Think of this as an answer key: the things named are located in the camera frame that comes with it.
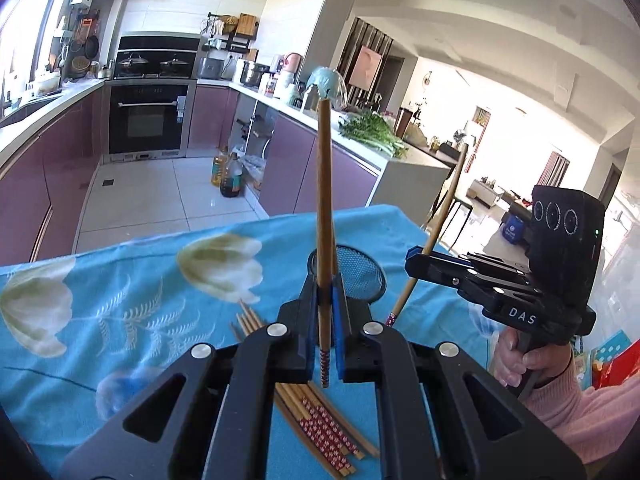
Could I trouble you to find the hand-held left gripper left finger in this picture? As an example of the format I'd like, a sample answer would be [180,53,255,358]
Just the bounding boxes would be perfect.
[57,274,322,480]

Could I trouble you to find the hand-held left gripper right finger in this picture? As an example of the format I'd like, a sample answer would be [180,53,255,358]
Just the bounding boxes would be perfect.
[331,274,587,480]

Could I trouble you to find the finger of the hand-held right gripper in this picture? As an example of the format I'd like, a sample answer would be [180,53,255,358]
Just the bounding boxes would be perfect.
[404,257,532,307]
[406,246,532,277]

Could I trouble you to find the wooden chopstick red patterned end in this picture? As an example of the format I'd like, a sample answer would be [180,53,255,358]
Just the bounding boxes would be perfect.
[316,97,335,389]
[386,142,470,327]

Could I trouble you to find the black mesh utensil holder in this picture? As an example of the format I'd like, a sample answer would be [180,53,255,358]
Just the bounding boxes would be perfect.
[307,244,387,306]

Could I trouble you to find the bunch of wooden chopsticks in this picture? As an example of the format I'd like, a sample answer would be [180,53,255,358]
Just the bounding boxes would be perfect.
[230,300,381,478]

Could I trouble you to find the person's right forearm pink sleeve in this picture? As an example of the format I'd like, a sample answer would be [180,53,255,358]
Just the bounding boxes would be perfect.
[520,352,640,467]

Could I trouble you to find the person's right hand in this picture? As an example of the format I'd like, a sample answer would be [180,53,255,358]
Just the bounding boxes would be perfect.
[492,327,573,391]

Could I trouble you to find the blue bin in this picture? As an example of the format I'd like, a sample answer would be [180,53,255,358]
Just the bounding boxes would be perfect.
[502,215,528,246]

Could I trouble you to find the colourful printed bag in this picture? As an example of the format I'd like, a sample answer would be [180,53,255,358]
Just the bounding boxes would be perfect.
[575,330,640,391]

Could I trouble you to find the green leafy vegetables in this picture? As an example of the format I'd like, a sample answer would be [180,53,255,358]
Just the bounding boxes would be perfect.
[340,112,408,158]

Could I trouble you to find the blue floral tablecloth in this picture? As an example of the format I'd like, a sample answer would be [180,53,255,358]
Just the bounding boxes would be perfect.
[0,204,501,480]

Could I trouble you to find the purple kitchen cabinet beside oven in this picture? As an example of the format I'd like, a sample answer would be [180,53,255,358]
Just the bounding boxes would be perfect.
[192,85,381,217]

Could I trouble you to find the yellow oil bottle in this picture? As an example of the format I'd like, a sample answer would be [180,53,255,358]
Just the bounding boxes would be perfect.
[211,147,228,188]

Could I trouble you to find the pink kettle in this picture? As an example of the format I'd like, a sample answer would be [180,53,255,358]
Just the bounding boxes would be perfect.
[284,52,303,86]

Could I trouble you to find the stainless steel stock pot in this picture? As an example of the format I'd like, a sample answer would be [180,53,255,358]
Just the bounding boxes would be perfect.
[240,62,271,86]

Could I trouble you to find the black built-in oven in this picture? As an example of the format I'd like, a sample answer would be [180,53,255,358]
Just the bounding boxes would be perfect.
[107,82,193,157]

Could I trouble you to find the purple kitchen cabinet under window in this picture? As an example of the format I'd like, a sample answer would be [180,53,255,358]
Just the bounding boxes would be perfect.
[0,82,106,266]

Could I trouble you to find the black range hood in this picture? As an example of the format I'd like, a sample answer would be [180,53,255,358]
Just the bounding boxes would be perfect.
[116,35,201,80]

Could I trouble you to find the pink wall painting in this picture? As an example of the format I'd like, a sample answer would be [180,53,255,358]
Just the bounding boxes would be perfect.
[350,45,383,88]

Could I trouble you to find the black wall shelf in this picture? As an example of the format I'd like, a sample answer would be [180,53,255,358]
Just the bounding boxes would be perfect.
[207,12,258,53]

